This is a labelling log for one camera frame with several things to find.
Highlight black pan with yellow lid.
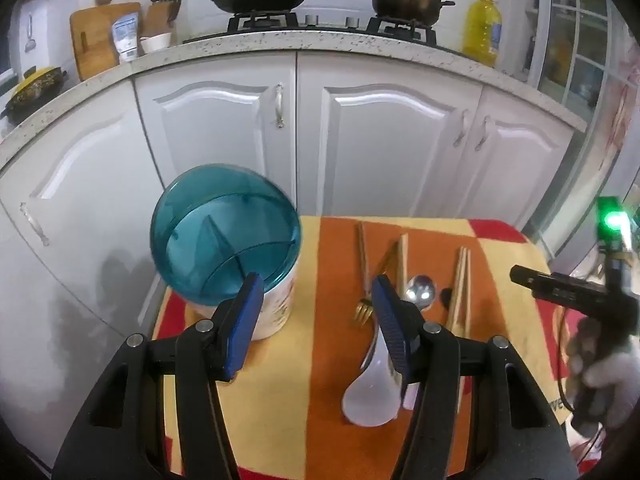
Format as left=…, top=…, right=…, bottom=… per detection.
left=0, top=65, right=68, bottom=123

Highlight metal spoon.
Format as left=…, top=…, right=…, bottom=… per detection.
left=404, top=274, right=438, bottom=312

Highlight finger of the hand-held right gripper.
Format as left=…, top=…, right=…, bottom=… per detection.
left=509, top=265, right=610, bottom=312

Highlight checkered orange yellow red cloth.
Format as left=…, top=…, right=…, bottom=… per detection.
left=150, top=215, right=576, bottom=480

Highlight white bowl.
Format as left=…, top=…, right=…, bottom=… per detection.
left=139, top=32, right=173, bottom=55

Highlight glass panel door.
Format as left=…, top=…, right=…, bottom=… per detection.
left=525, top=0, right=640, bottom=271

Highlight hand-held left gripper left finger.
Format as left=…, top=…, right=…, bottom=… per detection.
left=52, top=272, right=266, bottom=480

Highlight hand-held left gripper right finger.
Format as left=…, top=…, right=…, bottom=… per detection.
left=371, top=274, right=581, bottom=480

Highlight speckled stone countertop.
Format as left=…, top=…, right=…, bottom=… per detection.
left=0, top=30, right=588, bottom=161

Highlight black gas hob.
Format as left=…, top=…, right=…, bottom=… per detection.
left=182, top=10, right=451, bottom=51

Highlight white utensil holder teal top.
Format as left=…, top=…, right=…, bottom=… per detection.
left=150, top=162, right=303, bottom=342

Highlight gold fork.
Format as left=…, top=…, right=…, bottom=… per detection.
left=354, top=241, right=402, bottom=324

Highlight wooden cutting board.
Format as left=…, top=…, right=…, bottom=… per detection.
left=69, top=2, right=143, bottom=83

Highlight white cabinet door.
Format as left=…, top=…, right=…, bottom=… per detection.
left=295, top=50, right=486, bottom=221
left=0, top=77, right=173, bottom=461
left=132, top=50, right=301, bottom=221
left=452, top=87, right=576, bottom=233

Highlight person's right hand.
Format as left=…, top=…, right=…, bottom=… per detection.
left=567, top=316, right=640, bottom=438

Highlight white labelled pouch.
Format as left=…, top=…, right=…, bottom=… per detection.
left=111, top=11, right=142, bottom=65

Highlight black cable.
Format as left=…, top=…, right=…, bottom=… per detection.
left=555, top=305, right=608, bottom=466

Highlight dark cooking pot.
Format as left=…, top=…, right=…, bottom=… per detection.
left=356, top=0, right=456, bottom=27

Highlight yellow oil bottle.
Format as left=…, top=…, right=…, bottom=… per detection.
left=462, top=0, right=503, bottom=68

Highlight wooden knife block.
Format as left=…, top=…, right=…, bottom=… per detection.
left=142, top=0, right=182, bottom=36

